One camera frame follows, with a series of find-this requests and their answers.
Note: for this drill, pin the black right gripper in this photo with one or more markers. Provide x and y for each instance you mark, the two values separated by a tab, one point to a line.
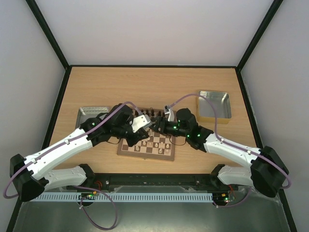
161	126

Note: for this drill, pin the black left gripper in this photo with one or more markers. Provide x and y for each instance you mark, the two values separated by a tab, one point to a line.
138	137

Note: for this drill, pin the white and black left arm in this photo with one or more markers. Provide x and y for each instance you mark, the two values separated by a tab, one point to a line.
34	174

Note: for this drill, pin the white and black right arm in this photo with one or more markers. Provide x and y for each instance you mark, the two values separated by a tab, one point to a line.
260	168

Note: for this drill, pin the wooden chess board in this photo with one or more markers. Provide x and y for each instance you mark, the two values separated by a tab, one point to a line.
156	146

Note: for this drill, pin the silver embossed metal tray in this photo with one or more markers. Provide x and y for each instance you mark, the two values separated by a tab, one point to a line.
87	112

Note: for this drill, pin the yellow metal tin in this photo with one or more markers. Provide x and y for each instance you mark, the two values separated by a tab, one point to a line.
217	103

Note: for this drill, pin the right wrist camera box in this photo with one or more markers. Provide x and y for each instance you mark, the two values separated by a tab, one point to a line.
169	113

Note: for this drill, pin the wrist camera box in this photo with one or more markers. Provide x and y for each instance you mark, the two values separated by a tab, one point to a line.
141	122
169	113

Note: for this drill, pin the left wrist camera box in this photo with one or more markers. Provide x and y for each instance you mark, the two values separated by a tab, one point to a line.
141	122

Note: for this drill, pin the black aluminium frame rail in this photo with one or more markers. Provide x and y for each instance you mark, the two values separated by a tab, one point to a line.
154	180

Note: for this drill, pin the light blue cable duct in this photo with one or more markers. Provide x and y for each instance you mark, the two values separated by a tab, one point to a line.
127	197

